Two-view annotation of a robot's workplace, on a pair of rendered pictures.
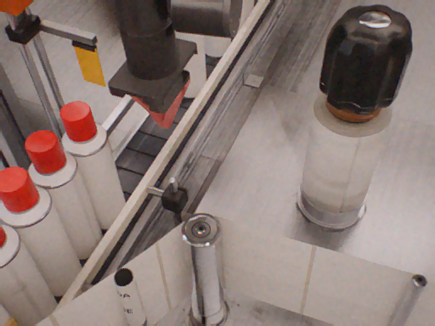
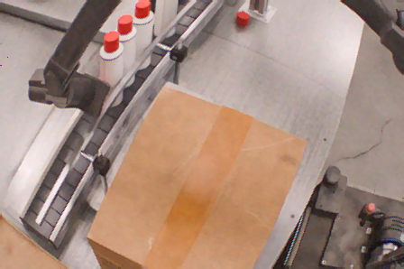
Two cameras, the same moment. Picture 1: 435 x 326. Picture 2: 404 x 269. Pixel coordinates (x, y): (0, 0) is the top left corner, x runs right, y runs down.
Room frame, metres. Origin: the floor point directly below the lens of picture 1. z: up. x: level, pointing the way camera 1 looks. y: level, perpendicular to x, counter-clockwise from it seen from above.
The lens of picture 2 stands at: (1.61, 0.06, 1.84)
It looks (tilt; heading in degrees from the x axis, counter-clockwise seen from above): 56 degrees down; 175
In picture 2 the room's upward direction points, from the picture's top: 7 degrees clockwise
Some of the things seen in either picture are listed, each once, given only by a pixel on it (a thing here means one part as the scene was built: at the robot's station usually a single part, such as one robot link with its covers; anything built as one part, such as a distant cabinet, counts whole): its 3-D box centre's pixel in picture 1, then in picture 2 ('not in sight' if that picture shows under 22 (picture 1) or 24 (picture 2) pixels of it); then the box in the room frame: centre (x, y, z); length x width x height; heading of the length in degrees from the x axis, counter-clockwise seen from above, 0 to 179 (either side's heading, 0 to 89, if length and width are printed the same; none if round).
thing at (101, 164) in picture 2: not in sight; (94, 171); (1.08, -0.09, 0.91); 0.07 x 0.03 x 0.16; 64
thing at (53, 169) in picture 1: (65, 199); not in sight; (0.38, 0.18, 0.98); 0.05 x 0.05 x 0.20
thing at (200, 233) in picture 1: (205, 276); not in sight; (0.27, 0.01, 0.97); 0.05 x 0.05 x 0.19
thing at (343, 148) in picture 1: (347, 128); not in sight; (0.43, -0.16, 1.03); 0.09 x 0.09 x 0.30
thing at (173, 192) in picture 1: (176, 204); not in sight; (0.43, 0.05, 0.89); 0.03 x 0.03 x 0.12; 64
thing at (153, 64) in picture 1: (150, 49); not in sight; (0.47, 0.06, 1.13); 0.10 x 0.07 x 0.07; 154
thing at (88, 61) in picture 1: (89, 64); not in sight; (0.49, 0.14, 1.09); 0.03 x 0.01 x 0.06; 64
